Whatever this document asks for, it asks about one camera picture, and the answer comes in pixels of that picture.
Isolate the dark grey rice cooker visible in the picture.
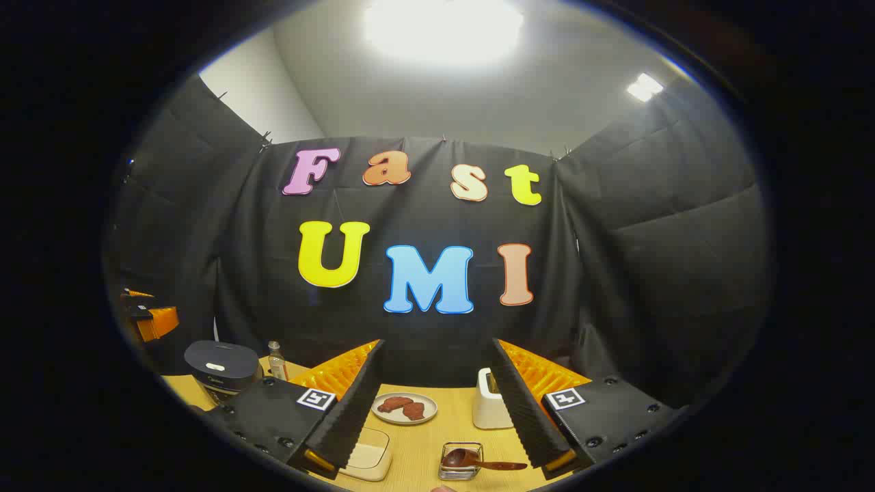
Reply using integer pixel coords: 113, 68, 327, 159
183, 340, 264, 407

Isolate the large ceiling light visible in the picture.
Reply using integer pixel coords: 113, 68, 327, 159
362, 0, 526, 66

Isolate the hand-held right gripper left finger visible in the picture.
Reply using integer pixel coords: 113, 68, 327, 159
205, 340, 386, 479

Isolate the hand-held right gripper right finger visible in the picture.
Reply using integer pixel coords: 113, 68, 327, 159
489, 338, 684, 480

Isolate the metal wire chopstick holder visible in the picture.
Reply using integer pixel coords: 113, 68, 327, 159
438, 442, 485, 481

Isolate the white toaster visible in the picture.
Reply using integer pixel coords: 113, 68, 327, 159
472, 368, 515, 430

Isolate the white round plate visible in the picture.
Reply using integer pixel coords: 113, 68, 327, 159
371, 392, 438, 426

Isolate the brown wooden spoon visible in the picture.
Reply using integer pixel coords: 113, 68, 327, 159
443, 448, 528, 472

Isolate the small ceiling light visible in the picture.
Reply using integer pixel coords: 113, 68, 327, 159
627, 72, 665, 103

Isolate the small glass bottle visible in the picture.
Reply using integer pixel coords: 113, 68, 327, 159
268, 340, 289, 381

